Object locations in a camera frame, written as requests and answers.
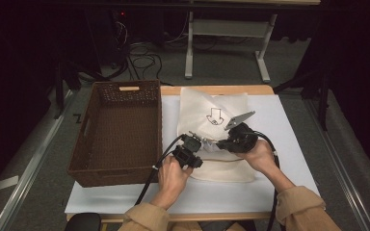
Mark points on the black chair armrest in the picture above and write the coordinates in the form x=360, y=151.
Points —
x=83, y=223

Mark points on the pale floor tape strip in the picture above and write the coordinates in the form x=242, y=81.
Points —
x=6, y=183

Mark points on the person's legs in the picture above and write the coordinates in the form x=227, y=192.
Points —
x=212, y=226

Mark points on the cream mesh laundry bag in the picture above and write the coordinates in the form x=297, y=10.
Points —
x=199, y=109

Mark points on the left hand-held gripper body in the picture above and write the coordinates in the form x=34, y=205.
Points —
x=188, y=154

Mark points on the brown wicker basket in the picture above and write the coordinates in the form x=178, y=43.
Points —
x=118, y=138

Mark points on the person's right hand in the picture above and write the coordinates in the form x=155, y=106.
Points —
x=260, y=157

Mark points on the black computer tower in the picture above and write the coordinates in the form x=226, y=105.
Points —
x=106, y=38

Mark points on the person's left hand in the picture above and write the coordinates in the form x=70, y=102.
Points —
x=171, y=183

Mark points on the black metal stand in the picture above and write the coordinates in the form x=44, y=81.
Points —
x=59, y=89
x=321, y=89

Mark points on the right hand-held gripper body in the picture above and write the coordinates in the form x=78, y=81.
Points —
x=241, y=139

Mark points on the white table mat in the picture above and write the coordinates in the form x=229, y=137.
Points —
x=285, y=134

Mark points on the white desk frame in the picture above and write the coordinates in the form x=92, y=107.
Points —
x=228, y=28

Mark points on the metal floor rail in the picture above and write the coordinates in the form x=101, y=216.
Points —
x=29, y=166
x=337, y=160

